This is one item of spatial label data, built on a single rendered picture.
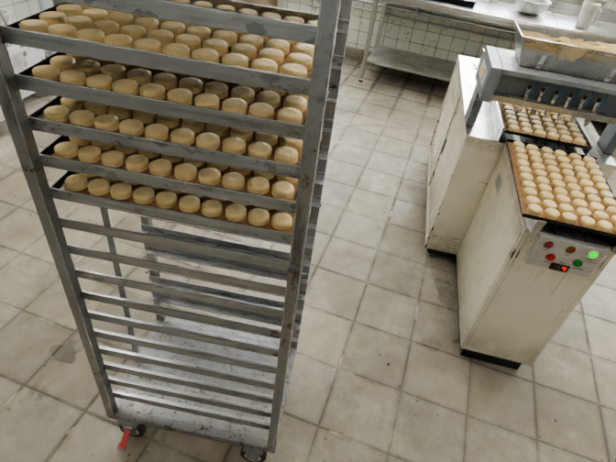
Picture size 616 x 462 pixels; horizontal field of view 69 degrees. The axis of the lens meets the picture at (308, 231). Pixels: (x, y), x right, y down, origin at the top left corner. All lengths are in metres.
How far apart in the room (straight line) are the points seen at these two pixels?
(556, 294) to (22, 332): 2.34
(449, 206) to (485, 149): 0.38
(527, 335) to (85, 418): 1.90
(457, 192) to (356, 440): 1.36
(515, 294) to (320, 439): 1.01
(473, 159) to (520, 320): 0.83
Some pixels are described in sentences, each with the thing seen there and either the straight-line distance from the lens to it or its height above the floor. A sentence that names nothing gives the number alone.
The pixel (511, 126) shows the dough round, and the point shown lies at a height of 0.92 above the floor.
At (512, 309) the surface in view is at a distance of 2.16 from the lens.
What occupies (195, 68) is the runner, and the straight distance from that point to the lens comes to 0.89.
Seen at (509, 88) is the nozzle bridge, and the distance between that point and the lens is 2.43.
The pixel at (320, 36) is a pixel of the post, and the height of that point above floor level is 1.60.
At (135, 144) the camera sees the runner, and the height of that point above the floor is 1.32.
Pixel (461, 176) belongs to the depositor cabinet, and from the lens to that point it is 2.53.
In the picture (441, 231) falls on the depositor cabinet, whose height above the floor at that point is 0.23.
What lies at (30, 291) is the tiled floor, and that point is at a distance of 2.66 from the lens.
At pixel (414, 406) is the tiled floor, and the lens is 2.20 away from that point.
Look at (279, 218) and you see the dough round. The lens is 1.07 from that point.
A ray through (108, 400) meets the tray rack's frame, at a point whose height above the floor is 0.26.
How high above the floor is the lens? 1.82
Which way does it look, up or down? 40 degrees down
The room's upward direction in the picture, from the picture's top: 8 degrees clockwise
